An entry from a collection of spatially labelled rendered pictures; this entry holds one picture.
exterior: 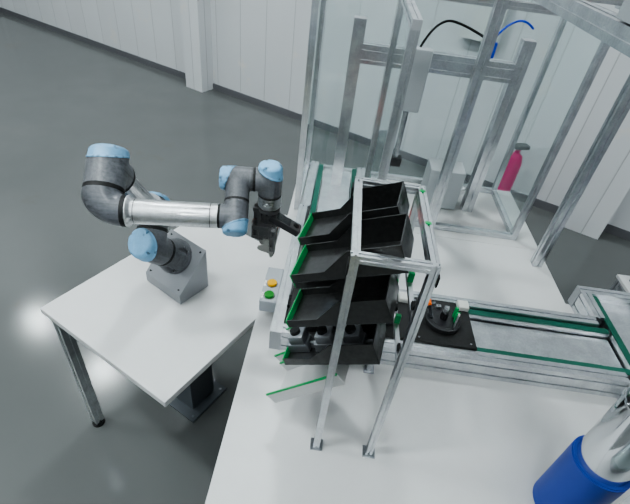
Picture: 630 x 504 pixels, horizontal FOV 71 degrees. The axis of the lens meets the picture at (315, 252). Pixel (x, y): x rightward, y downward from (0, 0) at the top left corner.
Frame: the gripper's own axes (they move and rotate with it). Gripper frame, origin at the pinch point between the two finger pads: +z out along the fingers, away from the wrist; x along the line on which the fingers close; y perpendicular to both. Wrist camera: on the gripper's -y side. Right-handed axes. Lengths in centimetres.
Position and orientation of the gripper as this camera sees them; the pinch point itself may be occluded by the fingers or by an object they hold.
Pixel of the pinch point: (272, 254)
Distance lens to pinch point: 158.1
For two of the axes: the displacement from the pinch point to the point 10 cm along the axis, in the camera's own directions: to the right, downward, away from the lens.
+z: -1.0, 7.7, 6.2
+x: -1.0, 6.2, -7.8
